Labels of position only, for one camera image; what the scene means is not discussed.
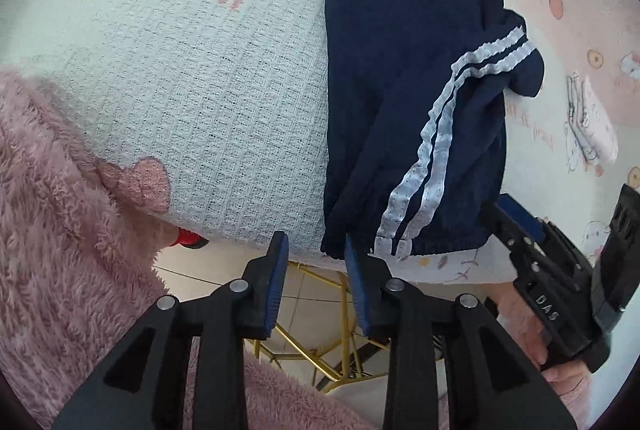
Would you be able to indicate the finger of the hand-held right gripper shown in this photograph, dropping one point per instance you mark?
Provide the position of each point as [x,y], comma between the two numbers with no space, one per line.
[520,215]
[505,232]

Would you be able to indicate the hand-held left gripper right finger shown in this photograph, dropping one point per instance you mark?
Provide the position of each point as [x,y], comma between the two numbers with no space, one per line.
[357,290]

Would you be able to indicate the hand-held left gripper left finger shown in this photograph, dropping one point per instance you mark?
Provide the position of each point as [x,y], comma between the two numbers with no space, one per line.
[272,290]

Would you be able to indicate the navy shorts with white stripes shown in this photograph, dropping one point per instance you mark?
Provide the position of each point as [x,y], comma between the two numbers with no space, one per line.
[390,84]

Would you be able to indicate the person's right forearm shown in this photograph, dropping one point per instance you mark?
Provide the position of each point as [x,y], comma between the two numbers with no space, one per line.
[582,405]

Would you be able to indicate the folded pink printed clothes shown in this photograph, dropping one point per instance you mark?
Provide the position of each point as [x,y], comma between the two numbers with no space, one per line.
[597,124]

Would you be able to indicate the person's right hand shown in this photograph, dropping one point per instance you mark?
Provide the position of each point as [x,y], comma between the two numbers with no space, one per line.
[520,325]

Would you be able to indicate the red round object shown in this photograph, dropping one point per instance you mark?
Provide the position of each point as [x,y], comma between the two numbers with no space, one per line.
[187,238]

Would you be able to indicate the pink cartoon printed blanket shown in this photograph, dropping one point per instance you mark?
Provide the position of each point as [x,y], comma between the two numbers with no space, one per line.
[200,84]

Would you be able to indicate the person's pink fluffy clothing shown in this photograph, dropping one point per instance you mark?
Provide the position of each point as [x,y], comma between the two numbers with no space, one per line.
[60,210]

